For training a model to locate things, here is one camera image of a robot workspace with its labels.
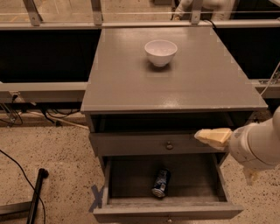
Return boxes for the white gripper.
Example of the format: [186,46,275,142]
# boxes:
[194,118,280,186]

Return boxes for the blue pepsi can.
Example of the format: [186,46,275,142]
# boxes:
[151,168,171,198]

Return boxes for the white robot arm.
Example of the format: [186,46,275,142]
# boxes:
[194,107,280,185]

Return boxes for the grey open middle drawer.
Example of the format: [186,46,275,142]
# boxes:
[94,154,242,224]

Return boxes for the round top drawer knob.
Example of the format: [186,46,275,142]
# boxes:
[165,142,173,151]

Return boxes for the grey top drawer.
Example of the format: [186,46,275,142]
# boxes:
[89,112,249,157]

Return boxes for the grey wooden cabinet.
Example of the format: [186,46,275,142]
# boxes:
[81,27,266,224]

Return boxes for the white ceramic bowl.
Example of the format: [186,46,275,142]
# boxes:
[144,39,178,67]

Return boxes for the grey metal railing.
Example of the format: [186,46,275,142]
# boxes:
[0,0,280,30]

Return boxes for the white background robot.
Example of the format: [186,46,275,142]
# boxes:
[172,0,236,21]

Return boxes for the black metal stand leg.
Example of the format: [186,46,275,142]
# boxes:
[0,168,50,224]

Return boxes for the grey lower rail beam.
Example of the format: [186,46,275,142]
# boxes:
[1,78,280,108]

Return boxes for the tangled cables under rail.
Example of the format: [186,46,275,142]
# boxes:
[0,93,89,130]

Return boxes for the black floor cable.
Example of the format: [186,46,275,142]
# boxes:
[0,149,47,224]

